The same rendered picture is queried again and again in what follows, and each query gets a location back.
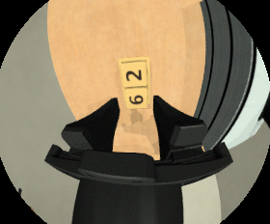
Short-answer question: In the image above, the tan shallow tray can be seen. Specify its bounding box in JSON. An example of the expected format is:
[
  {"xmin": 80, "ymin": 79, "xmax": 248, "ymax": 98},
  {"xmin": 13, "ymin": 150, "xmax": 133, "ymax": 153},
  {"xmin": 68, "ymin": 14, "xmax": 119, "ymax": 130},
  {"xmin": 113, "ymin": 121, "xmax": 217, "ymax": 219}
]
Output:
[{"xmin": 118, "ymin": 56, "xmax": 150, "ymax": 103}]

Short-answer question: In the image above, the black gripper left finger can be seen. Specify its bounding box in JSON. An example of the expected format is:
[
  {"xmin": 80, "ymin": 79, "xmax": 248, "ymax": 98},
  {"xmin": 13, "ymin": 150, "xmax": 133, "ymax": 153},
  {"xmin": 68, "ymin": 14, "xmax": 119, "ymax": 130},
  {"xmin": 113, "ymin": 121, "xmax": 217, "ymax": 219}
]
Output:
[{"xmin": 61, "ymin": 98, "xmax": 121, "ymax": 159}]

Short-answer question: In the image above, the yellow number cube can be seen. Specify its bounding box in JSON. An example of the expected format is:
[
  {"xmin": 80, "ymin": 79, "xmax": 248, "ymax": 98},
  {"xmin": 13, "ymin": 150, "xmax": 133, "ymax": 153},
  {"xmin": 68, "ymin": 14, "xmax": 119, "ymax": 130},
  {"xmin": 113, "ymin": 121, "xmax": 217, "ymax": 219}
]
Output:
[
  {"xmin": 120, "ymin": 60, "xmax": 147, "ymax": 88},
  {"xmin": 124, "ymin": 86, "xmax": 148, "ymax": 109}
]

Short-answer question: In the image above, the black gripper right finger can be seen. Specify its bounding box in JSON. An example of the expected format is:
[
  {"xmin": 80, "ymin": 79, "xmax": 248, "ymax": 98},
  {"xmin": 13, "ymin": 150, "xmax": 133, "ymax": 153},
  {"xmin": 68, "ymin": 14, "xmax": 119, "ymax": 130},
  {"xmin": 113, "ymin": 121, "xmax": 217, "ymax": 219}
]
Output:
[{"xmin": 152, "ymin": 96, "xmax": 208, "ymax": 163}]

